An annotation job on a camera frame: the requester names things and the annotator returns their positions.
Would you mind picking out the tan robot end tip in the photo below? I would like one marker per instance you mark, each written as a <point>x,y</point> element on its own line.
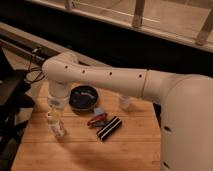
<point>56,113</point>

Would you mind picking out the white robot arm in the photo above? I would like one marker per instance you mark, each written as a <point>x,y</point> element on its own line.
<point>186,102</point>

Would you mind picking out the small clear plastic bottle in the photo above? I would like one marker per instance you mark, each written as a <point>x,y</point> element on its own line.
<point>55,124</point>

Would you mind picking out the dark blue round bowl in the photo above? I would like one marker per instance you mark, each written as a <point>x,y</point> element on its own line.
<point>83,97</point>

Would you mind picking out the black stand at left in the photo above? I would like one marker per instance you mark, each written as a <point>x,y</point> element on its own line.
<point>13,97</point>

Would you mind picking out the small blue square piece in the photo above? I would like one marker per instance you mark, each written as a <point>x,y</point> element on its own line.
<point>98,111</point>

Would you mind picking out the black white striped block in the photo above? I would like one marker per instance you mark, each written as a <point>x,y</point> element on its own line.
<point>112,125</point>

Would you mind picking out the clear plastic cup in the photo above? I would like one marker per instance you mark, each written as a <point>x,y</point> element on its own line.
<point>124,101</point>

